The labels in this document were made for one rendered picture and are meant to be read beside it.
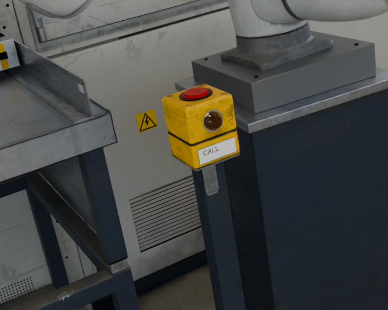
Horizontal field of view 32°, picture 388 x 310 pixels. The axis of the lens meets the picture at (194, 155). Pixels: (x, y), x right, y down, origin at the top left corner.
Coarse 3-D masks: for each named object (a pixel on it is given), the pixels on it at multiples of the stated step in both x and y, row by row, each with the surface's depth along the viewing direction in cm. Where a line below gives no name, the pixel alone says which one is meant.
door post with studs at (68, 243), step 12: (0, 0) 168; (0, 12) 169; (12, 12) 170; (0, 24) 170; (12, 24) 171; (12, 36) 172; (60, 228) 194; (72, 240) 197; (72, 252) 198; (72, 264) 199; (72, 276) 201
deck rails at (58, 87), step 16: (0, 32) 158; (16, 48) 148; (32, 64) 140; (48, 64) 129; (16, 80) 143; (32, 80) 141; (48, 80) 133; (64, 80) 122; (80, 80) 114; (48, 96) 129; (64, 96) 126; (80, 96) 117; (64, 112) 119; (80, 112) 118
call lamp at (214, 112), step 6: (204, 114) 98; (210, 114) 98; (216, 114) 98; (204, 120) 98; (210, 120) 97; (216, 120) 98; (222, 120) 99; (204, 126) 98; (210, 126) 98; (216, 126) 98
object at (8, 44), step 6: (6, 36) 148; (0, 42) 144; (6, 42) 144; (12, 42) 145; (6, 48) 145; (12, 48) 145; (0, 54) 145; (6, 54) 145; (12, 54) 146; (0, 60) 145; (12, 60) 146; (18, 60) 147; (12, 66) 146
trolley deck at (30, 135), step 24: (0, 72) 152; (0, 96) 135; (24, 96) 133; (0, 120) 122; (24, 120) 120; (48, 120) 118; (96, 120) 115; (0, 144) 110; (24, 144) 110; (48, 144) 112; (72, 144) 114; (96, 144) 117; (0, 168) 110; (24, 168) 112
